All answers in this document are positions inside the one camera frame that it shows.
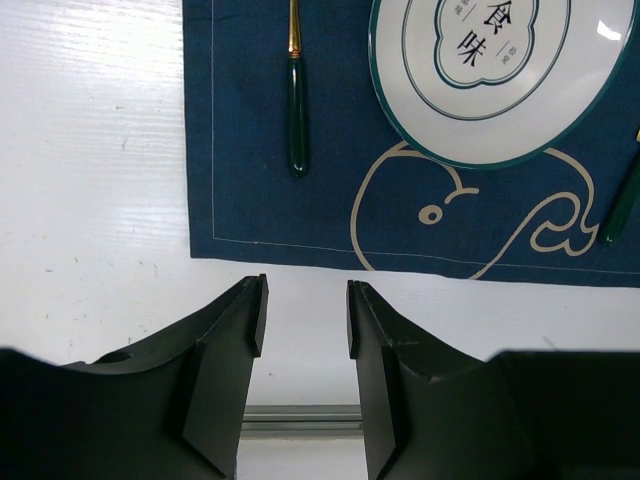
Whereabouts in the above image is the blue fish placemat cloth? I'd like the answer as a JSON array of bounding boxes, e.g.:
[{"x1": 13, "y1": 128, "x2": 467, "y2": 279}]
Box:
[{"x1": 183, "y1": 1, "x2": 639, "y2": 288}]

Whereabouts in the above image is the gold knife green handle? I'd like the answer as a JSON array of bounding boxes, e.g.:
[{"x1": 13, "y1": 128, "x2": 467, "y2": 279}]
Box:
[{"x1": 598, "y1": 152, "x2": 639, "y2": 245}]

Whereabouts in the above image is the aluminium front rail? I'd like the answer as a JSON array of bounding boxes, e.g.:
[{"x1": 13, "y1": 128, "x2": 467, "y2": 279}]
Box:
[{"x1": 241, "y1": 405, "x2": 363, "y2": 439}]

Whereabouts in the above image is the white plate with rings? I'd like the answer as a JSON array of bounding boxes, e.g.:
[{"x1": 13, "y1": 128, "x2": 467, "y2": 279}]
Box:
[{"x1": 368, "y1": 1, "x2": 639, "y2": 169}]

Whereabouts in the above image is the gold fork green handle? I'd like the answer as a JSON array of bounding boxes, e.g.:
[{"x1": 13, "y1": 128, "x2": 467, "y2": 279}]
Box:
[{"x1": 287, "y1": 0, "x2": 310, "y2": 178}]

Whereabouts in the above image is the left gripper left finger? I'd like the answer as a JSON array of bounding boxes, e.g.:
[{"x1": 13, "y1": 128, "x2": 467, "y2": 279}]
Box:
[{"x1": 1, "y1": 275, "x2": 269, "y2": 479}]

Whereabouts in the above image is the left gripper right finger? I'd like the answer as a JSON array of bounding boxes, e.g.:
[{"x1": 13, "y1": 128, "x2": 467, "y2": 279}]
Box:
[{"x1": 347, "y1": 281, "x2": 639, "y2": 479}]

